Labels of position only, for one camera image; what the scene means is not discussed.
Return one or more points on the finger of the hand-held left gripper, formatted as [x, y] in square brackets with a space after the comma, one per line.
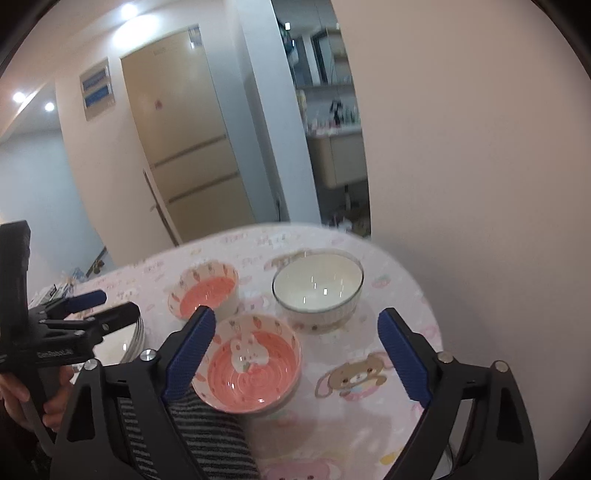
[115, 318]
[83, 300]

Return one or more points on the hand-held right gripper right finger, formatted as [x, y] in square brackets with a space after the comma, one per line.
[406, 360]

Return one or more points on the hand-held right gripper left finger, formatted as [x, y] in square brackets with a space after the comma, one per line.
[189, 355]

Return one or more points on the white plate small cartoon print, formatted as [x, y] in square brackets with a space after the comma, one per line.
[141, 341]
[113, 348]

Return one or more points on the white plate large cartoon print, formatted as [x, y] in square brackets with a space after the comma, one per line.
[144, 333]

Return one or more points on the pink and white ceramic bowl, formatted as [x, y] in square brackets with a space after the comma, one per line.
[207, 295]
[258, 369]

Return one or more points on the white ribbed bowl dark rim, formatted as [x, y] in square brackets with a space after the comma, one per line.
[318, 286]

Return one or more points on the person's left hand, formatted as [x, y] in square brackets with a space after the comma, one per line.
[11, 397]

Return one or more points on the pink cartoon printed tablecloth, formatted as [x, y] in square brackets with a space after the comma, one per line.
[369, 295]

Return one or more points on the person's striped clothing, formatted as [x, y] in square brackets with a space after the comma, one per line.
[203, 429]

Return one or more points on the beige refrigerator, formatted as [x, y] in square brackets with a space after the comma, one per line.
[184, 115]

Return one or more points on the beige vanity cabinet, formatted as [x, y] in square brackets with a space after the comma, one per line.
[337, 157]

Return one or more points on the black faucet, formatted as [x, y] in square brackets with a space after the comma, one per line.
[336, 113]

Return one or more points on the bathroom mirror cabinet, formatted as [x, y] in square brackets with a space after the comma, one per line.
[323, 50]

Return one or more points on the grey wall electrical panel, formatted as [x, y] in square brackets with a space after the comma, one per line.
[97, 90]

